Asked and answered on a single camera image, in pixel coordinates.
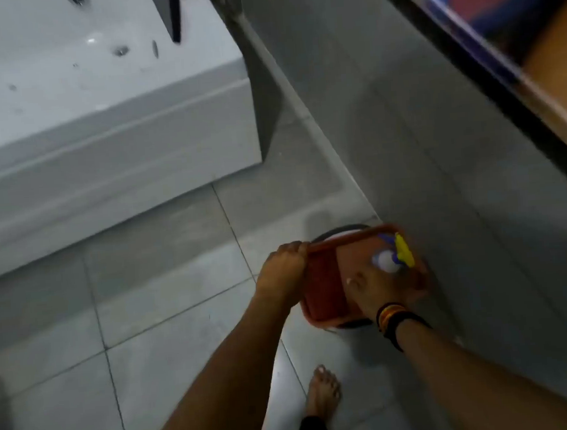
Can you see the dark framed shelf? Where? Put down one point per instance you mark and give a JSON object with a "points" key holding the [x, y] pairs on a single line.
{"points": [[497, 86]]}

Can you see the white whirlpool bathtub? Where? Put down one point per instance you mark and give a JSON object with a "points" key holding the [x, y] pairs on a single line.
{"points": [[89, 139]]}

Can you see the black bathtub fixture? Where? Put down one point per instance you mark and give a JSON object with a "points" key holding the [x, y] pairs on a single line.
{"points": [[172, 12]]}

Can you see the person's right hand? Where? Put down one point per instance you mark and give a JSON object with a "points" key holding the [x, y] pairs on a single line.
{"points": [[381, 290]]}

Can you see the white bucket black rim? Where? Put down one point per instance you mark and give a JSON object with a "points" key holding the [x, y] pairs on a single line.
{"points": [[335, 232]]}

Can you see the orange wooden board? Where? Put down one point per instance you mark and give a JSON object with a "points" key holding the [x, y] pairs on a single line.
{"points": [[561, 67]]}

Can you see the white spray bottle yellow trigger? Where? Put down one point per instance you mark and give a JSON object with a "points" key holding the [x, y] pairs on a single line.
{"points": [[388, 259]]}

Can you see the orange yellow wristband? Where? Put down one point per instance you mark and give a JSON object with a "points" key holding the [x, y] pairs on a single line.
{"points": [[386, 313]]}

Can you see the person's bare foot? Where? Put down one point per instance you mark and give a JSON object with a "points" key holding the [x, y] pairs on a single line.
{"points": [[321, 394]]}

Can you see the person's right forearm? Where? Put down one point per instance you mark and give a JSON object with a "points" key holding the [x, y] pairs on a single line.
{"points": [[469, 383]]}

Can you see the person's left forearm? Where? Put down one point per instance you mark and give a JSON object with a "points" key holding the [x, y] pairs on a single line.
{"points": [[227, 386]]}

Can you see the person's left hand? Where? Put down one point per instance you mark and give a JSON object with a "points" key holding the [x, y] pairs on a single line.
{"points": [[280, 273]]}

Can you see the black wristband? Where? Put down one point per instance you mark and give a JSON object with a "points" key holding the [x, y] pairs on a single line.
{"points": [[401, 321]]}

